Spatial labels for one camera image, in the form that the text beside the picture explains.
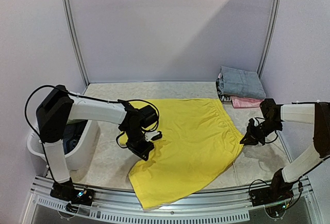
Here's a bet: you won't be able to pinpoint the right aluminium corner post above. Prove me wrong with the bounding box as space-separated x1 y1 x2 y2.
257 0 281 79

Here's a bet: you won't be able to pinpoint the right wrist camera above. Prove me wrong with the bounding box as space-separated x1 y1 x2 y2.
248 117 260 127

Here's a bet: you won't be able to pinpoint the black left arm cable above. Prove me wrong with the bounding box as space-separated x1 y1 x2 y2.
24 84 160 170

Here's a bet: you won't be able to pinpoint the white laundry basket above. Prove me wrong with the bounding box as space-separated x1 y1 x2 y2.
27 120 100 170

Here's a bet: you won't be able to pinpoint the yellow shorts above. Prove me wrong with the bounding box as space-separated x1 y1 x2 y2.
128 98 243 210

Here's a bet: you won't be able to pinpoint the aluminium corner post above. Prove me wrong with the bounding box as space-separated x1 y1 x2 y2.
257 0 281 79
62 0 90 87

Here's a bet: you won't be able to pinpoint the pink folded garment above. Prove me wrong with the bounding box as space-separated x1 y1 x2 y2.
218 73 263 109

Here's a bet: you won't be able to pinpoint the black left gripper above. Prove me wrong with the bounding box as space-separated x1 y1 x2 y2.
123 126 155 161

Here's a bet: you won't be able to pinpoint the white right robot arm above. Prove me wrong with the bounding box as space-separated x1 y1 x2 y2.
240 98 329 201

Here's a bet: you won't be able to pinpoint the grey button-up shirt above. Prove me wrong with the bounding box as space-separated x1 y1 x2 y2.
219 66 266 99

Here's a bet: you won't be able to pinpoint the black white patterned garment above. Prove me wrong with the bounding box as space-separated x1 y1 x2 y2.
216 78 232 102

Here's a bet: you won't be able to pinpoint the navy blue garment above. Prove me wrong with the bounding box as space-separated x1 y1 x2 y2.
63 121 87 154

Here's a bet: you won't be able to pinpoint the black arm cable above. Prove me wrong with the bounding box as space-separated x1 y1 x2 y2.
24 84 160 170
254 101 318 146

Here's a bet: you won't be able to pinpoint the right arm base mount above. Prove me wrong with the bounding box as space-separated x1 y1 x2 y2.
248 174 303 210

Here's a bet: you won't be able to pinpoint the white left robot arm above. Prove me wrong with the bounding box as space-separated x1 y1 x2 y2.
36 85 162 200

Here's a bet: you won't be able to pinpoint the aluminium front rail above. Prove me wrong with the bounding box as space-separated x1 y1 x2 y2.
23 176 321 223

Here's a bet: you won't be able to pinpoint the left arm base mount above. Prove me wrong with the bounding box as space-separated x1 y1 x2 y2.
50 181 95 206

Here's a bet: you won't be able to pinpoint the left aluminium corner post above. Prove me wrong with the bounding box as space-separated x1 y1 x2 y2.
62 0 90 87

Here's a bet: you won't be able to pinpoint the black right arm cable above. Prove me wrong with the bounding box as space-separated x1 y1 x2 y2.
254 101 318 146

